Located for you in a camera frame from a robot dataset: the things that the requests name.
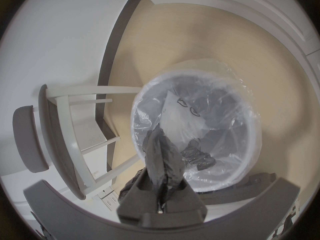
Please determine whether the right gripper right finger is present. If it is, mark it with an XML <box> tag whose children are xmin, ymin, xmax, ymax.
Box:
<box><xmin>164</xmin><ymin>178</ymin><xmax>208</xmax><ymax>221</ymax></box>

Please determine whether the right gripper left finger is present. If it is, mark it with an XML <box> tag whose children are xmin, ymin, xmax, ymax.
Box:
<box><xmin>117</xmin><ymin>169</ymin><xmax>161</xmax><ymax>224</ymax></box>

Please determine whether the black plastic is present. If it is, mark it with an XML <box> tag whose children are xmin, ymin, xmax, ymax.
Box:
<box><xmin>119</xmin><ymin>123</ymin><xmax>217</xmax><ymax>206</ymax></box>

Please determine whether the white printed paper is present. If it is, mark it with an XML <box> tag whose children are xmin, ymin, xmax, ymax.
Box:
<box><xmin>161</xmin><ymin>91</ymin><xmax>208</xmax><ymax>144</ymax></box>

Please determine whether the clear plastic bag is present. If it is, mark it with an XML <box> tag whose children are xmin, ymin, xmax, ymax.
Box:
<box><xmin>130</xmin><ymin>58</ymin><xmax>263</xmax><ymax>193</ymax></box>

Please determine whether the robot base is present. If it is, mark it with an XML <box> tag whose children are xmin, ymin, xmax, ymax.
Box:
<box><xmin>197</xmin><ymin>173</ymin><xmax>277</xmax><ymax>207</ymax></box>

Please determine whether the white trash bin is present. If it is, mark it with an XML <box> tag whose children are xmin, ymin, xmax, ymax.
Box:
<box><xmin>130</xmin><ymin>69</ymin><xmax>263</xmax><ymax>192</ymax></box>

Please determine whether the white chest of drawers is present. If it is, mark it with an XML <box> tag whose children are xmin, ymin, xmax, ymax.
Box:
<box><xmin>91</xmin><ymin>186</ymin><xmax>119</xmax><ymax>211</ymax></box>

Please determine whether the white chair dark grey seat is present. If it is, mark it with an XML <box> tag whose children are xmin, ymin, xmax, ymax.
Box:
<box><xmin>12</xmin><ymin>84</ymin><xmax>143</xmax><ymax>201</ymax></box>

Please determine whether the white wardrobe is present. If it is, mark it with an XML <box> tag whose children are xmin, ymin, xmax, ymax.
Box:
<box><xmin>136</xmin><ymin>0</ymin><xmax>320</xmax><ymax>84</ymax></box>

